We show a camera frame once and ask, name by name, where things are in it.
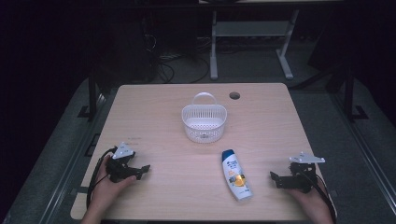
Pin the person's right hand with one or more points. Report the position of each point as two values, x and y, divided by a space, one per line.
311 200

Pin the black metal stand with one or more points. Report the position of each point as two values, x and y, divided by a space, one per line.
350 96
92 96

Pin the white blue-capped shampoo bottle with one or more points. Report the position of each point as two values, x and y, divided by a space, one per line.
236 175

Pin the metal floor rail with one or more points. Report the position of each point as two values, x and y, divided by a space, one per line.
365 152
67 168

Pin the person's left hand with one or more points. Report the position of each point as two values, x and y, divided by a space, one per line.
107 189

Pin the white plastic basket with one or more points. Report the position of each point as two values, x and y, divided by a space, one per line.
204 123

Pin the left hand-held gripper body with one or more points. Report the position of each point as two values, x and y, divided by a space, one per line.
120 169

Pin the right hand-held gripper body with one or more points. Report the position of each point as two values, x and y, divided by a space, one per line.
300 177

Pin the white metal desk frame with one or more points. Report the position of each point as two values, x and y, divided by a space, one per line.
252 29

